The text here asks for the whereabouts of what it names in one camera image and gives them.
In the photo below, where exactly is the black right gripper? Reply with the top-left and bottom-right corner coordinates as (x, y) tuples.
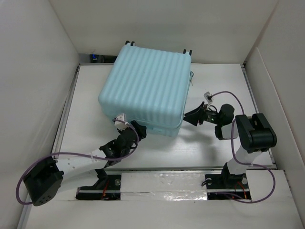
(182, 101), (222, 126)

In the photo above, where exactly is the light blue hardshell suitcase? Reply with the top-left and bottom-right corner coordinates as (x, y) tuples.
(98, 41), (193, 137)

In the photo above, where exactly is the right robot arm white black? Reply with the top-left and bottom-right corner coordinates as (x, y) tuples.
(183, 103), (277, 187)

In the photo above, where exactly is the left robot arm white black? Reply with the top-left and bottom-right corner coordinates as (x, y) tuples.
(15, 119), (147, 207)

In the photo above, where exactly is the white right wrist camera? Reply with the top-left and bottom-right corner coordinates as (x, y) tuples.
(203, 92), (213, 104)

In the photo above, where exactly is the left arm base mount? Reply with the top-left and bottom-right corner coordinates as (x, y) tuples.
(75, 169), (122, 201)

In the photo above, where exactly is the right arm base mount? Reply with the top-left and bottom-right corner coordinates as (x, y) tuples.
(201, 167), (251, 200)

